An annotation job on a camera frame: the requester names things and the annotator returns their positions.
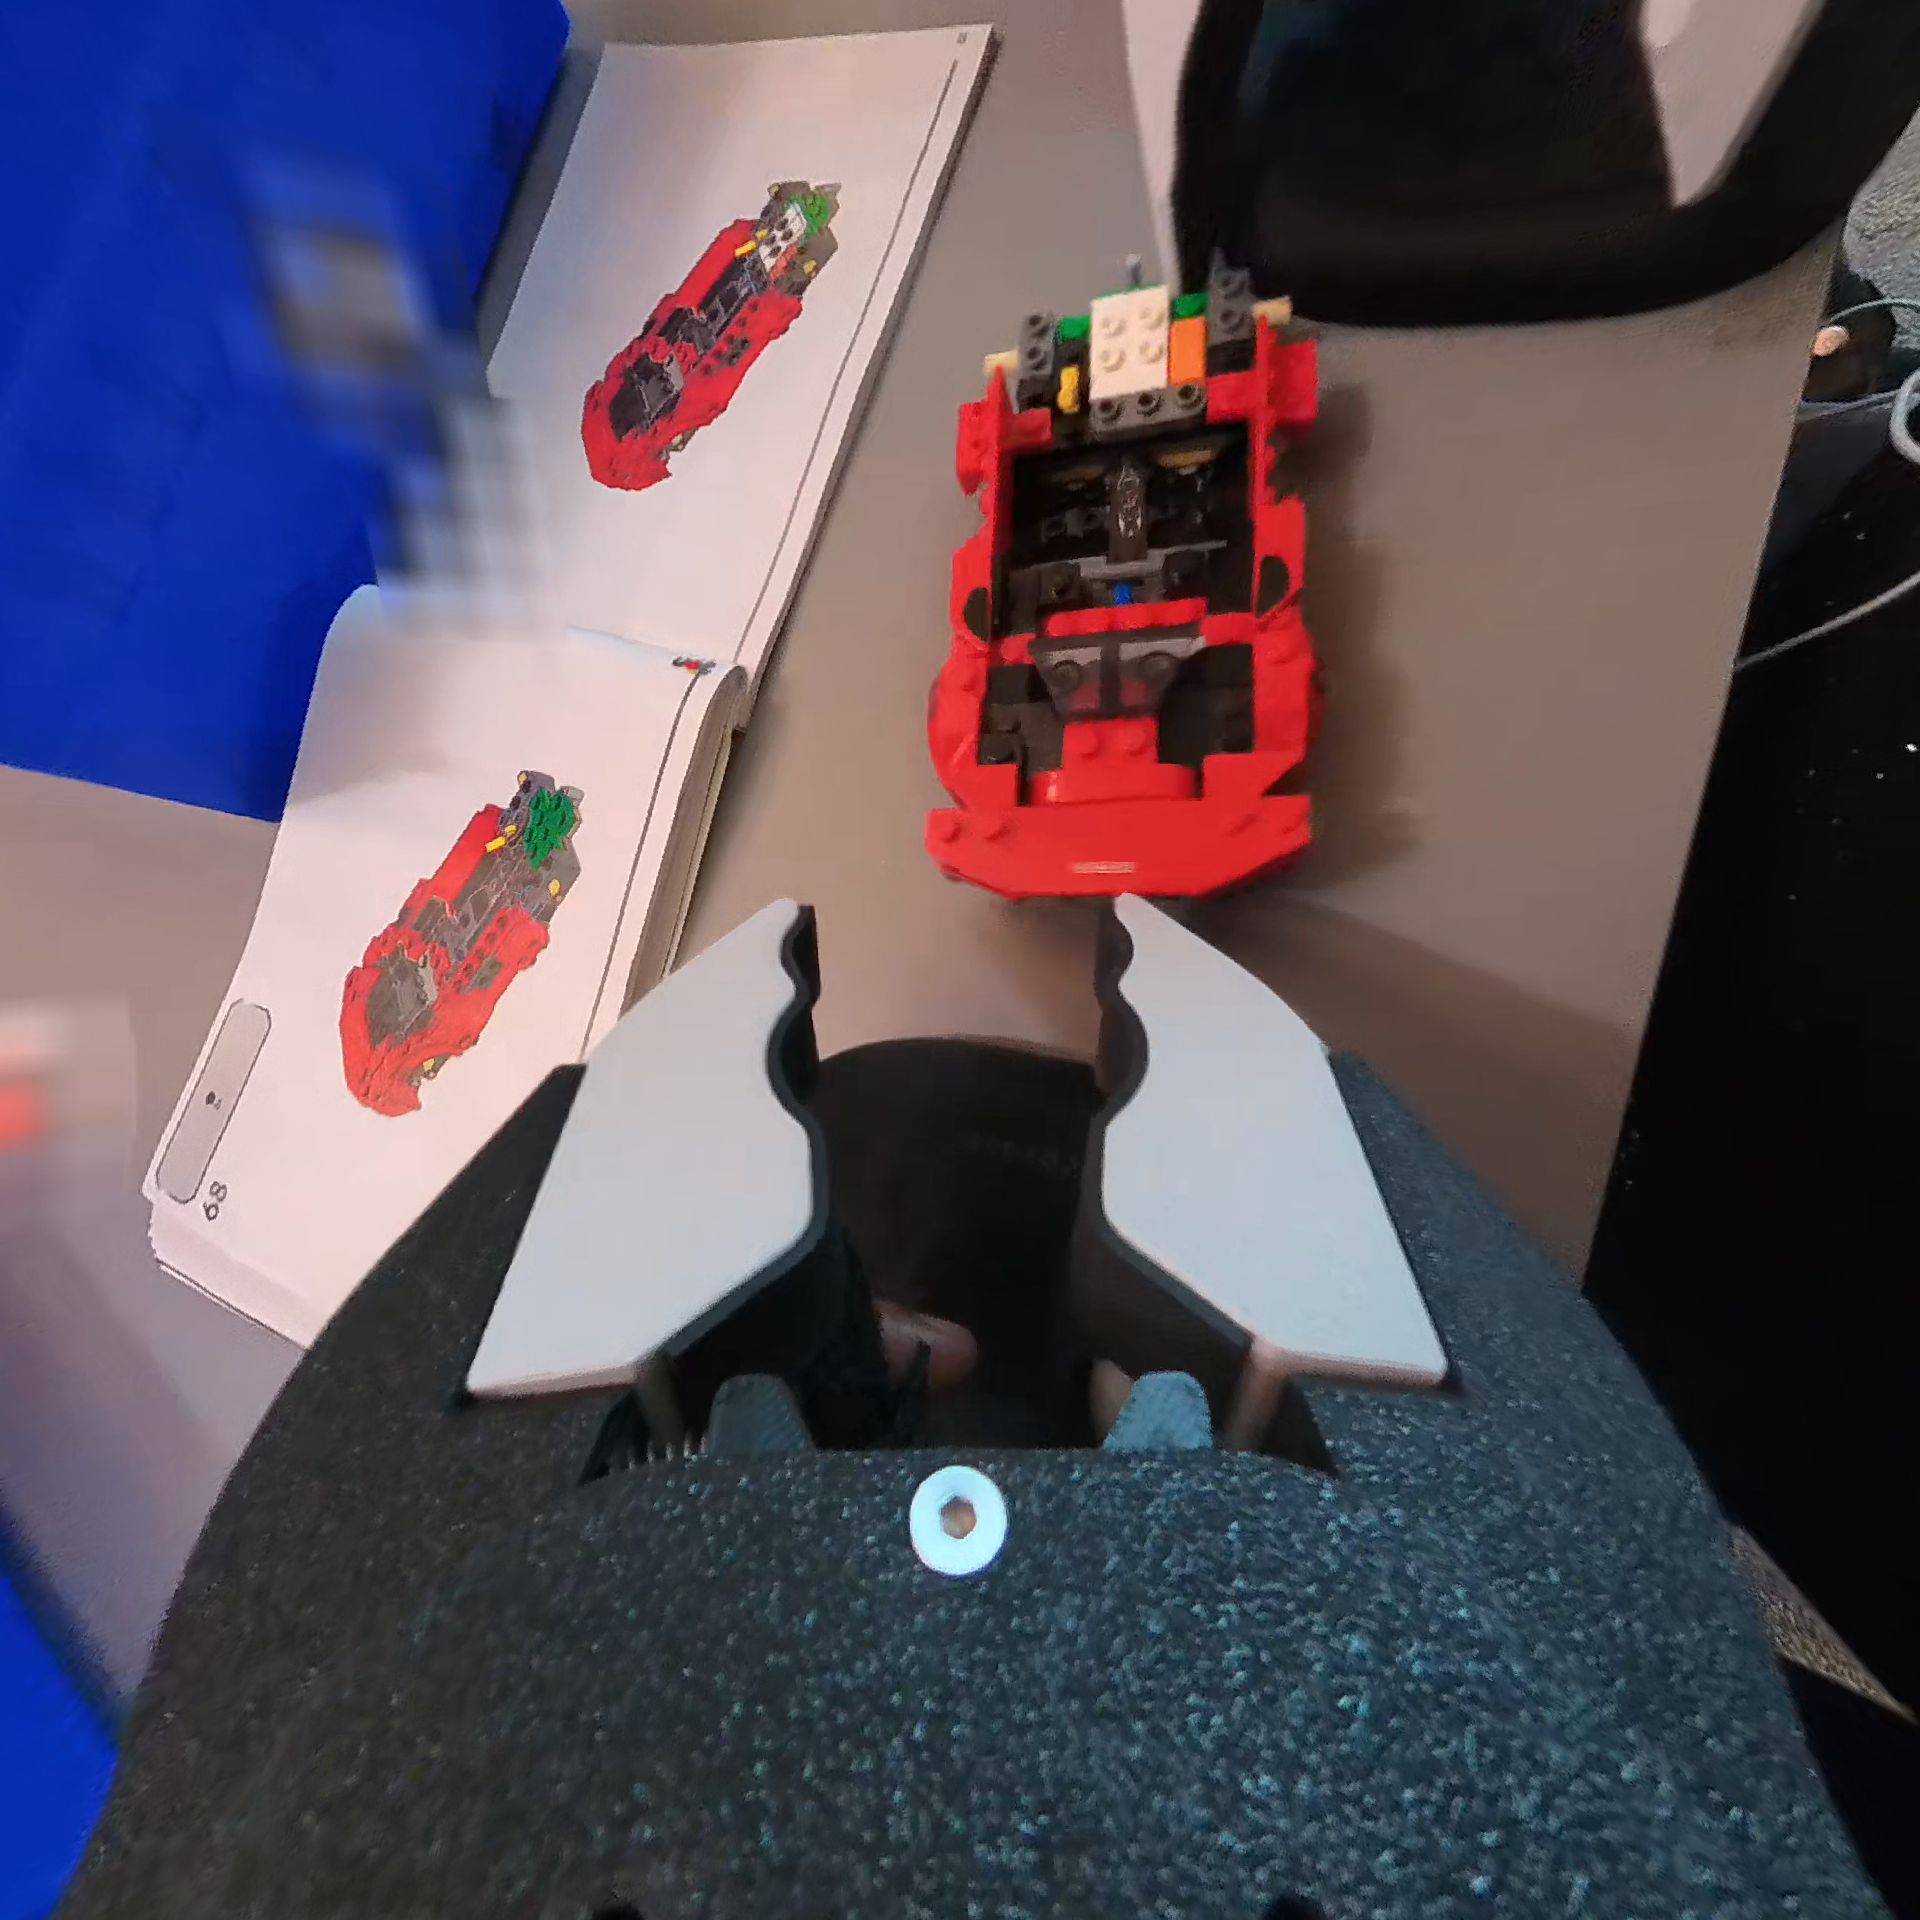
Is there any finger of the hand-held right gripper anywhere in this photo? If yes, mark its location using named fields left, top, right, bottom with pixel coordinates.
left=1643, top=0, right=1826, bottom=205

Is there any small blue plastic bin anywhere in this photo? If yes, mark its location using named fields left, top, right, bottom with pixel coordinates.
left=0, top=1483, right=125, bottom=1920

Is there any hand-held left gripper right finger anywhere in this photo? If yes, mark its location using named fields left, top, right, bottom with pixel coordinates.
left=1086, top=895, right=1447, bottom=1394

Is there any red lego car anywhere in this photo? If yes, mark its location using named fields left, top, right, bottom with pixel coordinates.
left=919, top=251, right=1333, bottom=906

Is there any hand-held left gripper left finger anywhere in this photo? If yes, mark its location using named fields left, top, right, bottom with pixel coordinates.
left=467, top=899, right=831, bottom=1403

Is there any black honeycomb cushion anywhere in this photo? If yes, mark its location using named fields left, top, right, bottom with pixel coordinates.
left=1165, top=0, right=1849, bottom=328

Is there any large blue plastic bin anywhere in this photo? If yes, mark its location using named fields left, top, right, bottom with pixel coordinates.
left=0, top=0, right=576, bottom=822

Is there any lego instruction booklet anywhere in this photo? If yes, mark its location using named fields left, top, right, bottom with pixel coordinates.
left=142, top=21, right=997, bottom=1353

